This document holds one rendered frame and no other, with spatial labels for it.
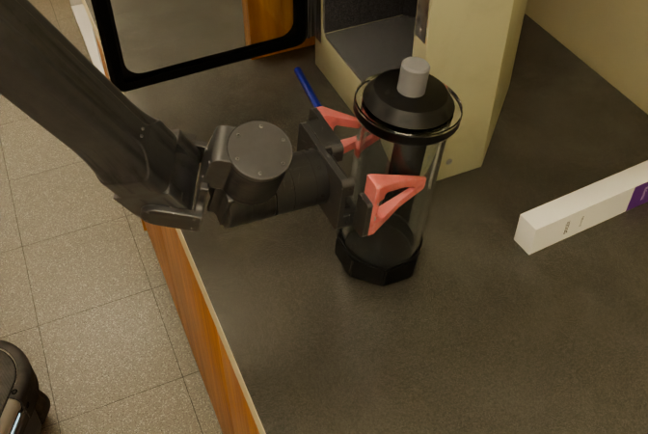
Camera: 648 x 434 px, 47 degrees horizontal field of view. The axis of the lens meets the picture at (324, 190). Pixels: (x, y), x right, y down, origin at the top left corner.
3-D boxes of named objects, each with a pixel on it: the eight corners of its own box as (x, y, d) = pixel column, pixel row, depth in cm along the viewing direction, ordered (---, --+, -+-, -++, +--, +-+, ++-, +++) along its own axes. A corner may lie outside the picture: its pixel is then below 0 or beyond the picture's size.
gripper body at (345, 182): (315, 117, 77) (248, 131, 74) (360, 179, 71) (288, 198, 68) (310, 164, 82) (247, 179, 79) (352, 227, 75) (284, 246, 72)
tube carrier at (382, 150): (394, 205, 94) (425, 62, 79) (441, 266, 87) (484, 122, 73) (317, 228, 90) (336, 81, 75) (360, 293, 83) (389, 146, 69)
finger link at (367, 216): (406, 127, 77) (324, 147, 74) (443, 171, 72) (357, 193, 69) (395, 176, 82) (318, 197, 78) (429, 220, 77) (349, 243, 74)
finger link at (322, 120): (376, 92, 81) (297, 108, 78) (409, 130, 77) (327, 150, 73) (367, 141, 86) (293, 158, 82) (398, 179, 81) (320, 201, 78)
